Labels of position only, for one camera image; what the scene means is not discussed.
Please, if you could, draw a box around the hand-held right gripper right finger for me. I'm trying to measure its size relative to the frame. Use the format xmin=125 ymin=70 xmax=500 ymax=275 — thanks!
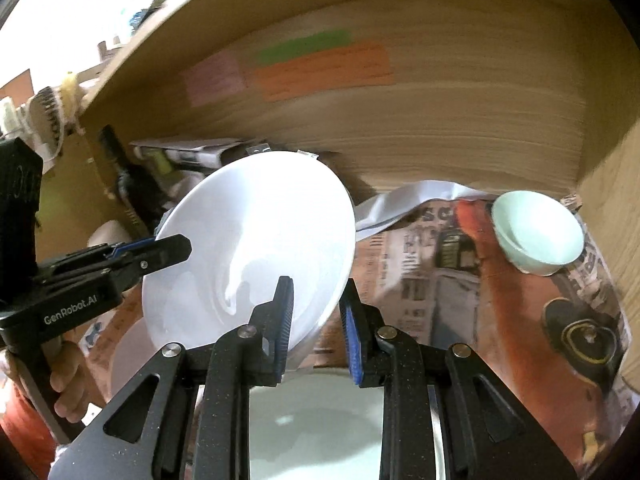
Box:
xmin=339 ymin=277 xmax=581 ymax=480

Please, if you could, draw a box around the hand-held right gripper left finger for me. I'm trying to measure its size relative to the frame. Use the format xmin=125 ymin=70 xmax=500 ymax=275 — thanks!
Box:
xmin=47 ymin=275 xmax=296 ymax=480

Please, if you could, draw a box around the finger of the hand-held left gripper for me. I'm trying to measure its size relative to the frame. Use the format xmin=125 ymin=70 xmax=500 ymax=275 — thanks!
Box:
xmin=112 ymin=234 xmax=193 ymax=286
xmin=42 ymin=241 xmax=157 ymax=267

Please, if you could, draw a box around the large white plate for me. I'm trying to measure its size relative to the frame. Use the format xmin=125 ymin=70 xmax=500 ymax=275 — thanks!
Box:
xmin=109 ymin=317 xmax=173 ymax=408
xmin=141 ymin=151 xmax=357 ymax=366

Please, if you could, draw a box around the person's left hand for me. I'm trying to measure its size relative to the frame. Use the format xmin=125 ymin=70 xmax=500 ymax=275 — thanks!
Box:
xmin=47 ymin=340 xmax=108 ymax=423

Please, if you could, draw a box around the white card with cartoon figure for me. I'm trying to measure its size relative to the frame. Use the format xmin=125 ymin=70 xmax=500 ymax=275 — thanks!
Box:
xmin=82 ymin=317 xmax=113 ymax=353

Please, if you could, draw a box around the pale green plate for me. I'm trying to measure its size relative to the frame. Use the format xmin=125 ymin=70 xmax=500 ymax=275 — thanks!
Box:
xmin=199 ymin=367 xmax=446 ymax=480

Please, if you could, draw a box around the stack of printed papers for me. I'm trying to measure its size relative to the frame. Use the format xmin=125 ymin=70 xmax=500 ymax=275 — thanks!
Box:
xmin=130 ymin=137 xmax=273 ymax=171

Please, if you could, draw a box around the white paper sheet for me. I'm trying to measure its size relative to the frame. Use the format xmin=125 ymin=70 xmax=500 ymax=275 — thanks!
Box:
xmin=352 ymin=180 xmax=501 ymax=237

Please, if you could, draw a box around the white ribbed object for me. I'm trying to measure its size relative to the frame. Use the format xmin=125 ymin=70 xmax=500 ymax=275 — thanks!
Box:
xmin=25 ymin=87 xmax=68 ymax=161

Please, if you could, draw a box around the newspaper print cloth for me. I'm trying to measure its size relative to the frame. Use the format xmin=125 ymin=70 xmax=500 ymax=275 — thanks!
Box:
xmin=65 ymin=195 xmax=636 ymax=480

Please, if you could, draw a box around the yellow figure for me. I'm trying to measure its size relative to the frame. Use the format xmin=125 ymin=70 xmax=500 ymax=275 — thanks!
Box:
xmin=60 ymin=71 xmax=83 ymax=111

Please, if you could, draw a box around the pink sticky note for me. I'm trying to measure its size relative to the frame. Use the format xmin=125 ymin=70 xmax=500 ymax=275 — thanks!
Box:
xmin=182 ymin=52 xmax=248 ymax=108

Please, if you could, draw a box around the pale green bowl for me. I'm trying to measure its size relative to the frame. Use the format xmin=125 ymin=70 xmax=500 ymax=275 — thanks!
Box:
xmin=491 ymin=190 xmax=585 ymax=277

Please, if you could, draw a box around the orange sticky note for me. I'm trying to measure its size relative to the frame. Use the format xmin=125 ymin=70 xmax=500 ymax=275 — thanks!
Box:
xmin=255 ymin=42 xmax=396 ymax=103

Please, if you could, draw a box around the green sticky note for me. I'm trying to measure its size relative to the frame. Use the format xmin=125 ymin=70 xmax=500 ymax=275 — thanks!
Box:
xmin=257 ymin=29 xmax=353 ymax=66

